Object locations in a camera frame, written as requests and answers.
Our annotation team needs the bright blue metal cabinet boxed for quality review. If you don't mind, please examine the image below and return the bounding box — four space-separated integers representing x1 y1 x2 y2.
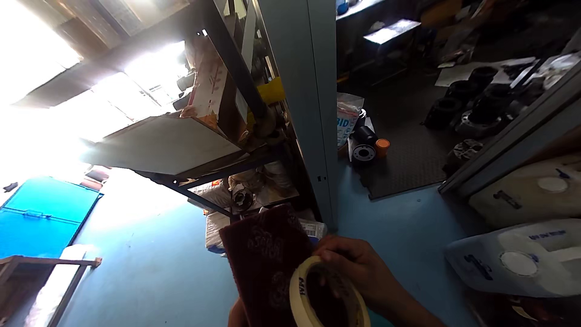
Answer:
0 176 104 259

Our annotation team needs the dark red container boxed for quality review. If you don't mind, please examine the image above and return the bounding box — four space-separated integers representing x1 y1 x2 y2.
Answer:
465 293 581 327

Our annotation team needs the person's right hand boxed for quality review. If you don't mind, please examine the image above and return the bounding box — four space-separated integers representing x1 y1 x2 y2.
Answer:
313 235 401 315

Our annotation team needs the yellowish jerrycan, dark print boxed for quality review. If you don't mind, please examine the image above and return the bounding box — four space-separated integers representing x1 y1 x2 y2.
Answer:
468 154 581 230

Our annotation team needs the black cylindrical filter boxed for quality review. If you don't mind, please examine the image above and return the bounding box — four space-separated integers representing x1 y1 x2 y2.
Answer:
350 125 378 163

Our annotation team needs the person's left hand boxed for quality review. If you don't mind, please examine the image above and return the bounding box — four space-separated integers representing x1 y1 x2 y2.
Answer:
228 297 250 327

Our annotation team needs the white sheet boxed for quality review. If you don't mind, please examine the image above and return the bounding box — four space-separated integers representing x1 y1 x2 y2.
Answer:
434 56 537 88

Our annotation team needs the person's right forearm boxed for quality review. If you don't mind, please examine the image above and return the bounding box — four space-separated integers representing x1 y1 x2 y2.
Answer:
385 286 448 327

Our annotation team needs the pile of black metal cylinders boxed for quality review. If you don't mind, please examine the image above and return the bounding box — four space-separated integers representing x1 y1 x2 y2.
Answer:
422 66 550 175

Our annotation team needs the dark red patterned cloth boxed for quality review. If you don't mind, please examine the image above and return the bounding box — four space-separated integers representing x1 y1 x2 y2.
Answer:
219 203 348 327

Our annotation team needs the yellow plastic wrap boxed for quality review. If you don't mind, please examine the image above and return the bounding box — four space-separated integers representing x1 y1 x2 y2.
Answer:
256 76 286 104

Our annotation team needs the large cardboard box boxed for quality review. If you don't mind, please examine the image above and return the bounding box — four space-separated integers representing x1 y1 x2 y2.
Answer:
81 34 248 178

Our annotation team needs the white jerrycan, blue print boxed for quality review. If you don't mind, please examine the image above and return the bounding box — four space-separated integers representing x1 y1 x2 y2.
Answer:
445 218 581 299

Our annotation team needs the black textured floor mat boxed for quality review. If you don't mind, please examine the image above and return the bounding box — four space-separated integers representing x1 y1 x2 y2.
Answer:
338 68 488 201

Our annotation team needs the masking tape roll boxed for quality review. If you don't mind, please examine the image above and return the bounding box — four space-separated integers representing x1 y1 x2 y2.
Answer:
289 256 371 327

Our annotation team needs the brown wooden frame table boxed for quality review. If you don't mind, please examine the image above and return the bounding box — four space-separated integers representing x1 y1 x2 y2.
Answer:
0 255 103 327

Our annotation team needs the grey metal door frame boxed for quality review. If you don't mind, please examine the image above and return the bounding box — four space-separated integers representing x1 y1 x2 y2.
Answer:
257 0 339 235

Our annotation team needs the white package with barcode label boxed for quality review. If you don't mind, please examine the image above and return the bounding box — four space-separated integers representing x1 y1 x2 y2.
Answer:
297 218 327 246

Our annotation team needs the white plastic-wrapped package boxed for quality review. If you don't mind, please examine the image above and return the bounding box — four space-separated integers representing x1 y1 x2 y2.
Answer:
204 211 232 256

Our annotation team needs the small table with bright top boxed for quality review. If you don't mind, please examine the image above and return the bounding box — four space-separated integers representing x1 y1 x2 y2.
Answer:
363 19 422 87

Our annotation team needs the dark metal shelf rack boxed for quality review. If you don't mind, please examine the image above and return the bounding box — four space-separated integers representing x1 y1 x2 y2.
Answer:
129 0 314 223

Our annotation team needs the clear bag with blue print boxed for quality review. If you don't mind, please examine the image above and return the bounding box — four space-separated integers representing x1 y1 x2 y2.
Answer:
336 93 365 148

